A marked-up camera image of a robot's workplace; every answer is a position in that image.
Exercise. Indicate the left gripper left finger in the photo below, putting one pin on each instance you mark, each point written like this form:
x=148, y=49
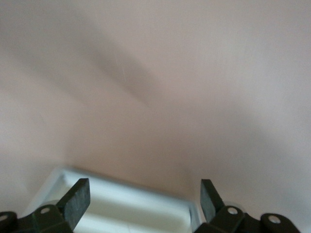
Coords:
x=75, y=204

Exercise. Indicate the white cabinet drawer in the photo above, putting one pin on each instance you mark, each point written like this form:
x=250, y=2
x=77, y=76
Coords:
x=136, y=201

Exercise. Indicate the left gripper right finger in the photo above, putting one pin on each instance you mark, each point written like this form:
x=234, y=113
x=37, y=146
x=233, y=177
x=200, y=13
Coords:
x=211, y=204

